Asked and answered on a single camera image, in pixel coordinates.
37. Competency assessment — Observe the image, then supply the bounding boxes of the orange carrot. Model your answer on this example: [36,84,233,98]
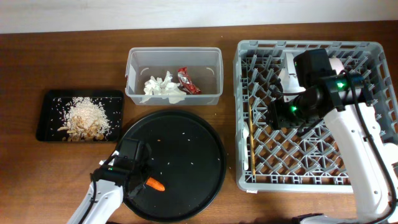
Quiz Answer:
[145,177,165,192]

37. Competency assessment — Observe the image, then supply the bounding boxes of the wooden chopstick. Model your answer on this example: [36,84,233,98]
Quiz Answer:
[248,103,256,177]

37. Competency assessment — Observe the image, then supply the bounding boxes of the white plastic fork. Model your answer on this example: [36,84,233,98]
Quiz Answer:
[243,122,249,170]

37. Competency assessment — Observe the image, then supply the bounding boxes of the rice and food scraps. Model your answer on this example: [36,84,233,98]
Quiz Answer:
[57,96,111,142]

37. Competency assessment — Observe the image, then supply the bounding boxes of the white tissue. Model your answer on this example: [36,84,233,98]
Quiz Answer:
[141,71,187,104]

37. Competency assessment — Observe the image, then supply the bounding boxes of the red snack wrapper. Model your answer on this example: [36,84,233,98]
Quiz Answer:
[177,67,201,95]

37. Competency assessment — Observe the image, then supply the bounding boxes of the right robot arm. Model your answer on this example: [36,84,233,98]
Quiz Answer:
[267,68,397,223]

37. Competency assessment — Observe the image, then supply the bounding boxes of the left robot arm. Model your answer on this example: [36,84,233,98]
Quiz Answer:
[68,156,165,223]

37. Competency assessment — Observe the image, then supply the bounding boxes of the grey dishwasher rack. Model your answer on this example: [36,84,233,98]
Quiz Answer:
[233,40,397,194]

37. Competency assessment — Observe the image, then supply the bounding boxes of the round black serving tray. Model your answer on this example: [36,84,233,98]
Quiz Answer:
[123,110,226,222]

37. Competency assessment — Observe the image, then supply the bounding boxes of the black rectangular tray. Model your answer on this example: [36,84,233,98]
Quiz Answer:
[35,89,124,142]

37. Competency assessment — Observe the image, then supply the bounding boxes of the clear plastic bin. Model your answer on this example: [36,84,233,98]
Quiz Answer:
[125,47,223,106]

